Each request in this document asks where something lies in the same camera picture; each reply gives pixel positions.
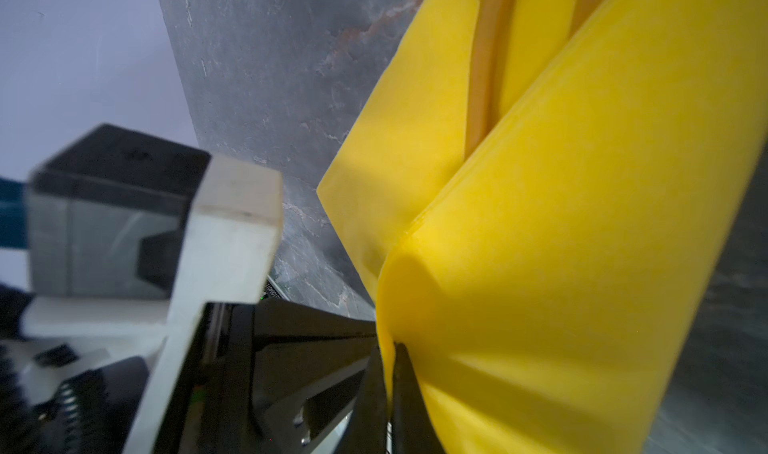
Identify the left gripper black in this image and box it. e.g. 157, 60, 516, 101
153, 298, 377, 453

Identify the yellow paper napkin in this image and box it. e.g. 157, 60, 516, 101
317, 0, 767, 453

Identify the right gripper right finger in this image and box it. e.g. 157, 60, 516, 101
391, 343, 445, 454

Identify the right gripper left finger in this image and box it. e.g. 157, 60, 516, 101
334, 346, 389, 454

